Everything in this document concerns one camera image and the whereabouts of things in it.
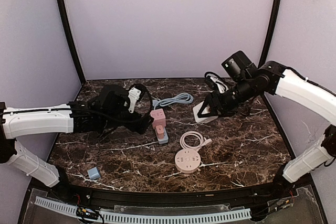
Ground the round pink socket hub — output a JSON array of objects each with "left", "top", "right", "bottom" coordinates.
[{"left": 174, "top": 148, "right": 201, "bottom": 174}]

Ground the small blue plug adapter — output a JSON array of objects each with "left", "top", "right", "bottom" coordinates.
[{"left": 87, "top": 167, "right": 101, "bottom": 180}]

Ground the white cube socket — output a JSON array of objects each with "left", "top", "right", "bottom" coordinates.
[{"left": 193, "top": 102, "right": 218, "bottom": 124}]

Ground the light blue power strip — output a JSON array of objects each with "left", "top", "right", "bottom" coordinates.
[{"left": 156, "top": 128, "right": 169, "bottom": 144}]

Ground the small pink plug adapter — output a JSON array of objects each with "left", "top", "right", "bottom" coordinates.
[{"left": 155, "top": 125, "right": 166, "bottom": 140}]

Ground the black frame post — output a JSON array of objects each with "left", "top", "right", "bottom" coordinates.
[
  {"left": 56, "top": 0, "right": 86, "bottom": 85},
  {"left": 258, "top": 0, "right": 281, "bottom": 68}
]

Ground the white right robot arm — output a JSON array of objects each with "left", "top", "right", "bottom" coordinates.
[{"left": 193, "top": 51, "right": 335, "bottom": 186}]

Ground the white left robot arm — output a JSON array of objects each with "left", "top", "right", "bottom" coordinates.
[{"left": 1, "top": 83, "right": 153, "bottom": 189}]

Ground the black front frame rail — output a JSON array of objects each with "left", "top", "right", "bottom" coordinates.
[{"left": 31, "top": 175, "right": 310, "bottom": 209}]

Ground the white slotted cable duct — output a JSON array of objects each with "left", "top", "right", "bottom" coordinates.
[{"left": 34, "top": 196, "right": 251, "bottom": 223}]

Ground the pink cube socket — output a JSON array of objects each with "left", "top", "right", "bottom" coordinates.
[{"left": 150, "top": 109, "right": 166, "bottom": 128}]

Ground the black right frame post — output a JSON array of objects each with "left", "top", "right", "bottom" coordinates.
[{"left": 258, "top": 0, "right": 281, "bottom": 68}]

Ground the black left frame post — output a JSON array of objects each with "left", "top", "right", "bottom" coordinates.
[{"left": 56, "top": 0, "right": 86, "bottom": 85}]

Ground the light blue cable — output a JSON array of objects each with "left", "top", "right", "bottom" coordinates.
[{"left": 151, "top": 92, "right": 195, "bottom": 109}]

